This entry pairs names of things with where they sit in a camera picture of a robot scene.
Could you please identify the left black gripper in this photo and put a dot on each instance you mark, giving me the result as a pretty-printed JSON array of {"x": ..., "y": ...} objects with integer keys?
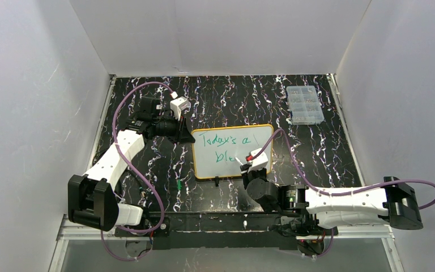
[{"x": 177, "y": 130}]

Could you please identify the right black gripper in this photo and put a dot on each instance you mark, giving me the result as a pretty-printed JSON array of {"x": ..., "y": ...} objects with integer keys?
[{"x": 246, "y": 171}]

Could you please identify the green whiteboard marker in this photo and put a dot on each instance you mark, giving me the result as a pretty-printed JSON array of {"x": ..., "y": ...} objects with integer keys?
[{"x": 237, "y": 160}]

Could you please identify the yellow framed whiteboard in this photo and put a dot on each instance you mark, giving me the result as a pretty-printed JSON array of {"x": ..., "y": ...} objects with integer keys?
[{"x": 214, "y": 149}]

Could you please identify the green marker cap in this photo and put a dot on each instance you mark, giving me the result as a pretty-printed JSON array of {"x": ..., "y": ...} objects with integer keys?
[{"x": 179, "y": 185}]

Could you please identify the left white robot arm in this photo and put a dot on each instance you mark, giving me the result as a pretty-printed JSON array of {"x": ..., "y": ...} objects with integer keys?
[{"x": 91, "y": 196}]

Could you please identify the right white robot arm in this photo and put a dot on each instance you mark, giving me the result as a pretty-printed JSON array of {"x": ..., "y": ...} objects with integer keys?
[{"x": 393, "y": 202}]

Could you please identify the clear plastic compartment box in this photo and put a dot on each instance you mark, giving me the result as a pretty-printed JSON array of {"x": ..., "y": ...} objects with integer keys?
[{"x": 304, "y": 105}]

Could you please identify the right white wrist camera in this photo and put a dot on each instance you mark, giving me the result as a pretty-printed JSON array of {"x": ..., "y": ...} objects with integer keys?
[{"x": 257, "y": 160}]

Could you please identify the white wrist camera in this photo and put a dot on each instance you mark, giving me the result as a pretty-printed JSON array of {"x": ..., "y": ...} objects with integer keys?
[
  {"x": 257, "y": 160},
  {"x": 179, "y": 106}
]

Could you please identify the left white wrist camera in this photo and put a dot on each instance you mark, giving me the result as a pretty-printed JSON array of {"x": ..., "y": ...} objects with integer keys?
[{"x": 179, "y": 106}]

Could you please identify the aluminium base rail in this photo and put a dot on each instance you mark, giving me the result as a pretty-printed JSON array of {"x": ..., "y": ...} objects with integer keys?
[{"x": 214, "y": 223}]

